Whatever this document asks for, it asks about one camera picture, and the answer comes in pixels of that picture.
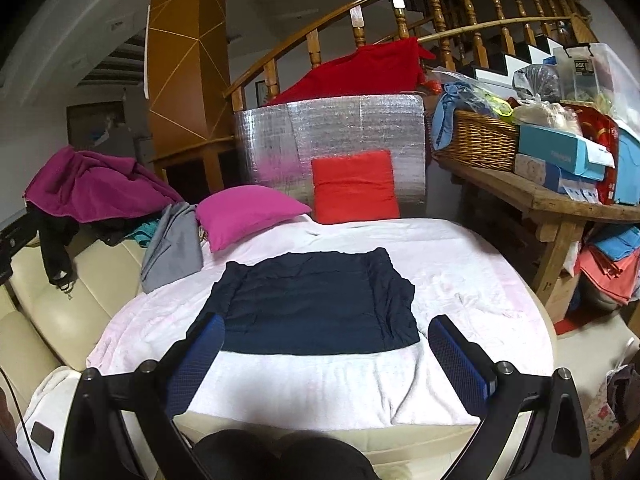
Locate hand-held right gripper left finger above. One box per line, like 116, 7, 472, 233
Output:
60, 312, 227, 480

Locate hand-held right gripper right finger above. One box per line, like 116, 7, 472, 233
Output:
427, 315, 591, 480

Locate navy blue zip jacket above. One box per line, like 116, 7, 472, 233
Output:
187, 247, 421, 356

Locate black garment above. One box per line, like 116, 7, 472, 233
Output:
37, 205, 131, 291

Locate white fleece blanket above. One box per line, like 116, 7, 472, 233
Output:
15, 215, 556, 461

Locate cream leather sofa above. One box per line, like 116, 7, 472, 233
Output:
0, 232, 558, 480

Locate magenta fleece garment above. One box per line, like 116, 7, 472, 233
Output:
24, 146, 186, 223

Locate grey garment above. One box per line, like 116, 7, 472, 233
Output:
140, 201, 205, 295

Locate person's dark trouser legs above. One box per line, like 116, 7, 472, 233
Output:
192, 429, 378, 480

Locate teal garment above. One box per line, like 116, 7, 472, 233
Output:
125, 222, 161, 248

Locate magenta pillow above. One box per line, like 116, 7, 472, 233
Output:
195, 185, 313, 253

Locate printed shopping bag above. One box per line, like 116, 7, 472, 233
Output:
585, 340, 640, 456

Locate dark blanket label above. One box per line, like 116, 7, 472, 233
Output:
31, 422, 55, 451

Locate stack of folded cloths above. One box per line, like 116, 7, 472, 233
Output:
575, 225, 640, 306

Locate wooden side table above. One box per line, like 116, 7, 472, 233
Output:
432, 152, 640, 326

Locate red pillow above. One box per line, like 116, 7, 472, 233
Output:
310, 150, 401, 226

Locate white and blue box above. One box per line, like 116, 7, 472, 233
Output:
514, 152, 603, 205

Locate wicker basket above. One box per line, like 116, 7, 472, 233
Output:
440, 109, 521, 173

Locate teal cardboard box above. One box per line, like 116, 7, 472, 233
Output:
517, 124, 616, 182

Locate light blue cloth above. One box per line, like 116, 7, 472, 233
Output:
431, 82, 476, 151

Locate wooden column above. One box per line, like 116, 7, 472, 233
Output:
146, 0, 236, 181

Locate red patterned bag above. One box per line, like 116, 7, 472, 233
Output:
580, 105, 621, 206

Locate yellow green plastic bag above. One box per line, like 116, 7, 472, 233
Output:
472, 95, 516, 121

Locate silver foil insulation board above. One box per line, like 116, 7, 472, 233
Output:
232, 92, 428, 213

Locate beige plastic bag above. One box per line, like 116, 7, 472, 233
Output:
512, 100, 583, 133

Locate grey plastic bag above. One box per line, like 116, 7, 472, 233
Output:
514, 64, 561, 106

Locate red cloth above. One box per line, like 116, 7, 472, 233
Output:
267, 36, 437, 107

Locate black and white staircase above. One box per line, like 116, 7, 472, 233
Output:
475, 35, 601, 76

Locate clear plastic storage box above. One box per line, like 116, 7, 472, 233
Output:
552, 42, 640, 126

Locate dark framed wall picture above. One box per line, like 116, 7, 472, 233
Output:
66, 101, 126, 148

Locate black cable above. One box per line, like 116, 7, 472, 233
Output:
0, 365, 31, 461

